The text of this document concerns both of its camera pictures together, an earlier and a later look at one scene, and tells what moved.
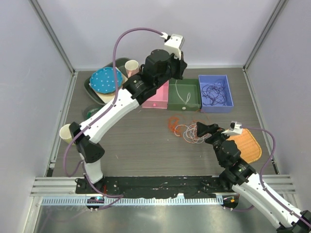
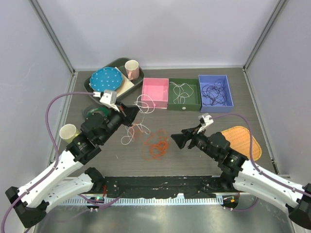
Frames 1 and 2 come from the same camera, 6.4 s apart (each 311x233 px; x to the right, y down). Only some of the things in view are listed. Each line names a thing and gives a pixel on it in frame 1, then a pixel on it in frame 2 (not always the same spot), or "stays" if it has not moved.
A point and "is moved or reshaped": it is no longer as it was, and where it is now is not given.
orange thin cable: (173, 123) to (156, 145)
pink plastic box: (160, 100) stays
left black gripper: (181, 64) to (128, 113)
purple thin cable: (214, 93) stays
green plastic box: (184, 94) stays
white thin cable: (190, 134) is moved or reshaped
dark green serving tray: (119, 63) stays
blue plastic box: (215, 94) stays
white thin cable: (188, 95) is moved or reshaped
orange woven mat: (248, 145) stays
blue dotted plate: (103, 80) stays
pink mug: (132, 67) stays
